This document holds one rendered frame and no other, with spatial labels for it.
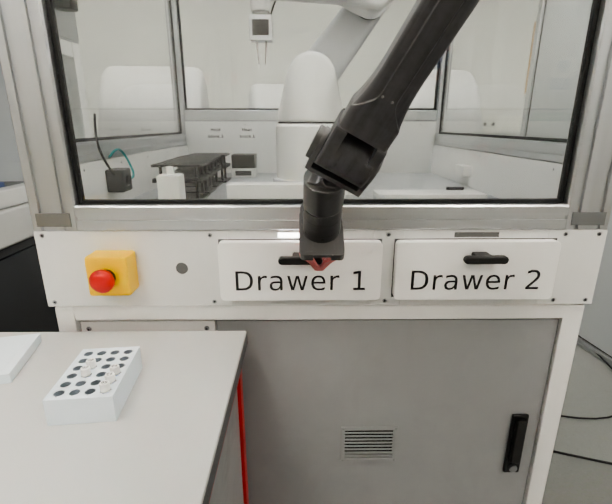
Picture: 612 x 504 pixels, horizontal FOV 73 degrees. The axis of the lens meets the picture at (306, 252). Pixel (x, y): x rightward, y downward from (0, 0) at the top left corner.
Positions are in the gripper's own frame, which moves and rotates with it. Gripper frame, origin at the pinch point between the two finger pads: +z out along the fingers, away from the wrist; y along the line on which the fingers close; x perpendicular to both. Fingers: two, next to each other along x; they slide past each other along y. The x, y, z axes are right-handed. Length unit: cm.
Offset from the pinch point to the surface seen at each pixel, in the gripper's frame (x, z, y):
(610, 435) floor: -115, 108, -4
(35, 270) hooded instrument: 85, 50, 33
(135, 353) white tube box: 27.8, 1.4, -15.5
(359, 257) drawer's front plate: -7.3, 1.3, 2.1
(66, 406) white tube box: 32.5, -4.0, -24.8
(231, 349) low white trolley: 14.9, 8.7, -11.8
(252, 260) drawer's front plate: 11.6, 1.9, 1.9
